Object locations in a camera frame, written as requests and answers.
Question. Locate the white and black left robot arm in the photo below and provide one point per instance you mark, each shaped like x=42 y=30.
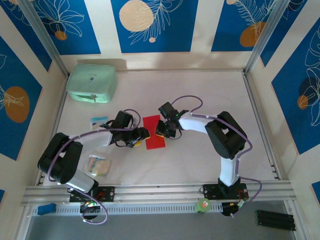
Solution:
x=57 y=160

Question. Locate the green tape roll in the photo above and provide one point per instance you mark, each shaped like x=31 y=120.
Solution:
x=202 y=206

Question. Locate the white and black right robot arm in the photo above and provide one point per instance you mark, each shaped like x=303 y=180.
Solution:
x=228 y=172

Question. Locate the aluminium frame post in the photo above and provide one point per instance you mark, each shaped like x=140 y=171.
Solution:
x=43 y=35
x=265 y=32

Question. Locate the clear bag of beige snacks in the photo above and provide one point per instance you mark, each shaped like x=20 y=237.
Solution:
x=100 y=166

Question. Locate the small blue and white packet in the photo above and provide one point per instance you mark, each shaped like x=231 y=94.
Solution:
x=97 y=122

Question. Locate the long aluminium mounting rail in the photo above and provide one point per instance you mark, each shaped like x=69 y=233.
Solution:
x=160 y=192

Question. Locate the blue bone-shaped foam piece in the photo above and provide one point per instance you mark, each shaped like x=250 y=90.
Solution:
x=46 y=209

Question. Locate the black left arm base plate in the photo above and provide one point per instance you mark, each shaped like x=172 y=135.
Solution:
x=108 y=193

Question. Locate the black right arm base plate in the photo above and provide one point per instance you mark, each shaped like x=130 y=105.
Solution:
x=211 y=191

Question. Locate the aluminium table side rail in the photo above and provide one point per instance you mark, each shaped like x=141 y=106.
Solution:
x=58 y=112
x=253 y=100

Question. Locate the red paper sheet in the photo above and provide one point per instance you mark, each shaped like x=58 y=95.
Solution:
x=153 y=143

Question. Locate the mint green zipper pouch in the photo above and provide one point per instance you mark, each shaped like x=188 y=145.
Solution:
x=90 y=80

